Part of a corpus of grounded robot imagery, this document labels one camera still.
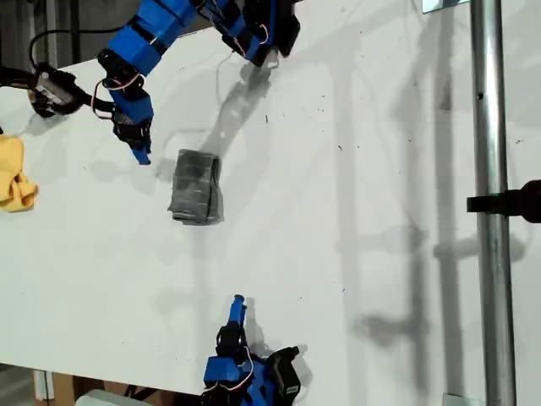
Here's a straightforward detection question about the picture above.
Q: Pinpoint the grey striped towel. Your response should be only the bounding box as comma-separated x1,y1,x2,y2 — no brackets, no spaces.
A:
167,148,225,227

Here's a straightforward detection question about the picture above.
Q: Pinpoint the yellow cloth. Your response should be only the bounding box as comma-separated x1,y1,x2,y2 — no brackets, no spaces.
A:
0,134,40,212

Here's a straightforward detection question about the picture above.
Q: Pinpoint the white plastic container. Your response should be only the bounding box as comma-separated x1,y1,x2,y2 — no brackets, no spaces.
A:
74,388,130,406

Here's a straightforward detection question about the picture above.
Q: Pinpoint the white table leg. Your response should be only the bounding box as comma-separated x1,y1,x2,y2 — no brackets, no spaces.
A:
33,370,55,401

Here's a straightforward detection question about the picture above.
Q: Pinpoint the black clamp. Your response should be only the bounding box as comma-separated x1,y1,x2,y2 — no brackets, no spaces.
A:
466,179,541,223

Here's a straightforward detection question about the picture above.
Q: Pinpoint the black arm camera box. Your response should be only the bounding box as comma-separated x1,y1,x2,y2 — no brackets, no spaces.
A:
32,67,81,107
268,344,303,398

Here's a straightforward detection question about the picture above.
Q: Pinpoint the black camera cable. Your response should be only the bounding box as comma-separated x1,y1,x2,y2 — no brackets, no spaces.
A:
28,25,132,71

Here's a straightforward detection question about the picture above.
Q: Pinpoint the yellow black cordless drill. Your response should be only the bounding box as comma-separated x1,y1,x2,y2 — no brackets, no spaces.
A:
0,65,76,119

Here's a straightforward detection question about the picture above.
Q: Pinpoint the thin white cable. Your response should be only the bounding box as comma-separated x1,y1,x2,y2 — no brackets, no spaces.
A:
213,49,282,105

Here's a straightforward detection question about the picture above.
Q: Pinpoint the steel post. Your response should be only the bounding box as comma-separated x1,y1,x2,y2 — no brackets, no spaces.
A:
470,0,517,406

